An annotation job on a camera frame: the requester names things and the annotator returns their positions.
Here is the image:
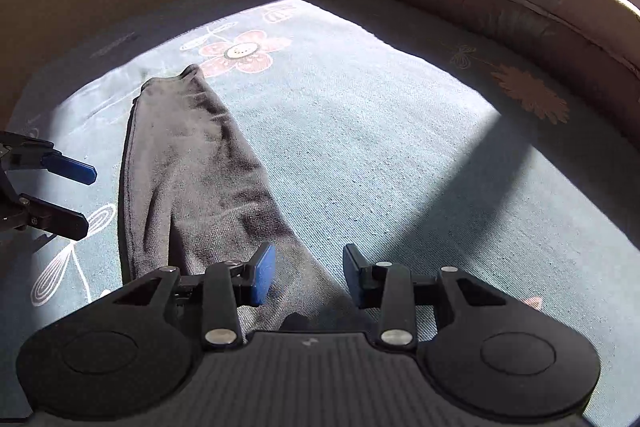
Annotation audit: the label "grey patterned bed sheet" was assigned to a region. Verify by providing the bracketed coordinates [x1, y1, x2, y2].
[1, 0, 639, 426]

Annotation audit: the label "black sweatpants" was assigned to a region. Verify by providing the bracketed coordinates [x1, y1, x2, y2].
[118, 65, 373, 332]

